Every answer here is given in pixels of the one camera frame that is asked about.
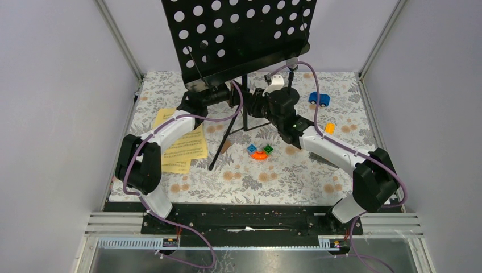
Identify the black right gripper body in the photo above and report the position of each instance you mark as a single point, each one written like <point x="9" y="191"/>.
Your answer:
<point x="260" y="107"/>

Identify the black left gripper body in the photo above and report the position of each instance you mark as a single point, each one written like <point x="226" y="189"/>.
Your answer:
<point x="221" y="93"/>

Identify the black music stand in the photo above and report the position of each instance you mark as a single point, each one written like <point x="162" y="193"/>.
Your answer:
<point x="218" y="41"/>

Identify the yellow sheet music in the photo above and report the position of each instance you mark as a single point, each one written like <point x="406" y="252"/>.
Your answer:
<point x="194" y="144"/>
<point x="172" y="161"/>

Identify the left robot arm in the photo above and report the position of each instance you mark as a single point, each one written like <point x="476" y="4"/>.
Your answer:
<point x="139" y="160"/>

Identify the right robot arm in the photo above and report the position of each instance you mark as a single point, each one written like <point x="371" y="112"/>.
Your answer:
<point x="373" y="176"/>

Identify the black microphone stand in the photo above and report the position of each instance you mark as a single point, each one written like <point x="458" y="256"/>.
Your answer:
<point x="292" y="65"/>

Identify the blue toy brick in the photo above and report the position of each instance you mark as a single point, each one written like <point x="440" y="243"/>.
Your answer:
<point x="251" y="149"/>

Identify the green toy brick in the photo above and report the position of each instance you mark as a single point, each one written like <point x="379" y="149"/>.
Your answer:
<point x="267" y="149"/>

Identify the wooden block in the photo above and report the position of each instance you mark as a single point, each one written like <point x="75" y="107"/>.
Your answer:
<point x="227" y="144"/>

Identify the floral table mat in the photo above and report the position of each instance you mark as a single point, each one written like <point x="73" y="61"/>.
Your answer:
<point x="288" y="176"/>

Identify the blue toy car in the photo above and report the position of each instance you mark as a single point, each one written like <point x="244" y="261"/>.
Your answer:
<point x="323" y="100"/>

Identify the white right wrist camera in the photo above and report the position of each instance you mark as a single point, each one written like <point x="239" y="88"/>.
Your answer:
<point x="277" y="82"/>

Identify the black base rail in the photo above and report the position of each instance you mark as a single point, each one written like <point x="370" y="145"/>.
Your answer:
<point x="231" y="225"/>

